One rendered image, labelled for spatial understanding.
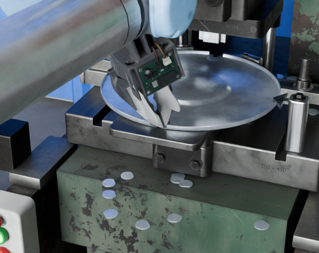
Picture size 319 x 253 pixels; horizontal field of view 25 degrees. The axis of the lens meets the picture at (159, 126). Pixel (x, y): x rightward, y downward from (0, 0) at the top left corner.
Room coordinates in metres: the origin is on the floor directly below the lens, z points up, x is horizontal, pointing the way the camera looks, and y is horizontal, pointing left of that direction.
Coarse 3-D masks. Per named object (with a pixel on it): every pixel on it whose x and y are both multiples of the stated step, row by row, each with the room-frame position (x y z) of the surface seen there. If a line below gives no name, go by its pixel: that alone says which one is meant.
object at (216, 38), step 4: (200, 32) 1.18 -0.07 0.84; (204, 32) 1.17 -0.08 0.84; (208, 32) 1.17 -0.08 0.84; (200, 36) 1.18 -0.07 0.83; (204, 36) 1.17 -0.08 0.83; (208, 36) 1.17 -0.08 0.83; (212, 36) 1.17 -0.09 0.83; (216, 36) 1.16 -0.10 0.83; (220, 36) 1.17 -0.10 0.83; (224, 36) 1.17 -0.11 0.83; (228, 36) 1.18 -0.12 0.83; (204, 40) 1.17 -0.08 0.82; (208, 40) 1.17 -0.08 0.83; (212, 40) 1.17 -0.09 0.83; (216, 40) 1.16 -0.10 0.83; (220, 40) 1.17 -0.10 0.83; (224, 40) 1.17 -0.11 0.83
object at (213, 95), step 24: (192, 72) 1.12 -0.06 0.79; (216, 72) 1.13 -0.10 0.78; (240, 72) 1.13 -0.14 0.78; (264, 72) 1.13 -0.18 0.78; (192, 96) 1.03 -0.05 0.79; (216, 96) 1.03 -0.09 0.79; (240, 96) 1.04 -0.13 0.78; (264, 96) 1.04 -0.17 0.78; (144, 120) 0.95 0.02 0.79; (168, 120) 0.96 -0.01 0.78; (192, 120) 0.96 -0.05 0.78; (216, 120) 0.96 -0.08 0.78; (240, 120) 0.95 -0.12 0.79
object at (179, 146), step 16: (112, 128) 0.94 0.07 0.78; (128, 128) 0.94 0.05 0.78; (144, 128) 0.94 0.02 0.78; (160, 128) 0.94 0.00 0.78; (160, 144) 0.91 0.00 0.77; (176, 144) 0.90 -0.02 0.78; (192, 144) 0.89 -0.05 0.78; (208, 144) 1.01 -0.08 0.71; (160, 160) 1.03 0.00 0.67; (176, 160) 1.03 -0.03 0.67; (192, 160) 1.01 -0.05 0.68; (208, 160) 1.01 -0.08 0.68
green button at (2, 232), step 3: (0, 228) 0.95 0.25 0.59; (3, 228) 0.95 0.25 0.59; (0, 231) 0.94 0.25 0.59; (3, 231) 0.94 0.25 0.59; (6, 231) 0.95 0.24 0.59; (0, 234) 0.94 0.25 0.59; (3, 234) 0.94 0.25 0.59; (6, 234) 0.94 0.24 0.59; (3, 237) 0.94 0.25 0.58; (6, 237) 0.94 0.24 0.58; (3, 240) 0.94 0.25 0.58; (6, 240) 0.94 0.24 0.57; (0, 243) 0.94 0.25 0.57; (3, 243) 0.94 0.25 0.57
